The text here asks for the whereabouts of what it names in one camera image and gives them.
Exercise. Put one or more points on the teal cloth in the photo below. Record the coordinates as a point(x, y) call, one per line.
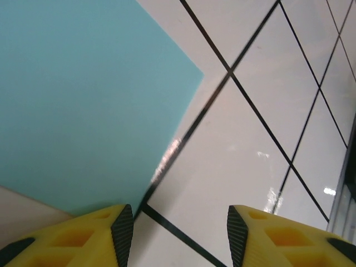
point(83, 97)

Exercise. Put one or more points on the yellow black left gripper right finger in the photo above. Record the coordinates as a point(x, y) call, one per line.
point(292, 244)

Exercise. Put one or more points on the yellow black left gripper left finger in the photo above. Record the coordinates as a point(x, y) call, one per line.
point(69, 244)

